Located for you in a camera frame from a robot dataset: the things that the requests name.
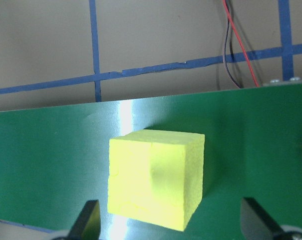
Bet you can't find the green conveyor belt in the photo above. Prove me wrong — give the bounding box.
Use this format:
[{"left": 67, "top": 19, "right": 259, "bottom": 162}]
[{"left": 0, "top": 79, "right": 302, "bottom": 240}]

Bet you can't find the thin red wire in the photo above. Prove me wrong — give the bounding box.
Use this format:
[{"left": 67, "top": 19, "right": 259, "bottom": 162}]
[{"left": 222, "top": 0, "right": 261, "bottom": 88}]

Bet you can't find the thin black wire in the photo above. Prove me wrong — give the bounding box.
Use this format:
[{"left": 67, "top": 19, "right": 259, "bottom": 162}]
[{"left": 222, "top": 0, "right": 243, "bottom": 89}]

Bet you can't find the yellow foam cube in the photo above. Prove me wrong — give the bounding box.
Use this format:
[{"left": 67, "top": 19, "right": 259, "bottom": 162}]
[{"left": 107, "top": 129, "right": 206, "bottom": 231}]

